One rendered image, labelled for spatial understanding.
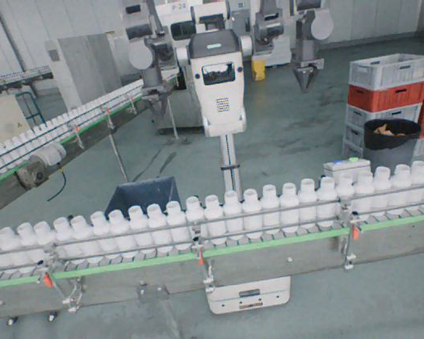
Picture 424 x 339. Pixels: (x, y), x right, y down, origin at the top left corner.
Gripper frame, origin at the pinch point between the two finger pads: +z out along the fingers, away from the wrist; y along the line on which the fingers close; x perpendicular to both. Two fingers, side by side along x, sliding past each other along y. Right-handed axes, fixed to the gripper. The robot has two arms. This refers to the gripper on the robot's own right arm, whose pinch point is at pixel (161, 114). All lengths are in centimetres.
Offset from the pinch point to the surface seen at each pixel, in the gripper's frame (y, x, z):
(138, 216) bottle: 15.1, -11.8, 25.5
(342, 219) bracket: 20, 49, 36
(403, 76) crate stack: -159, 205, 41
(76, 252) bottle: 16, -35, 35
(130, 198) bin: -43, -35, 54
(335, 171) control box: 2, 56, 30
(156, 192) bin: -43, -20, 53
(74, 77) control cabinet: -526, -254, 24
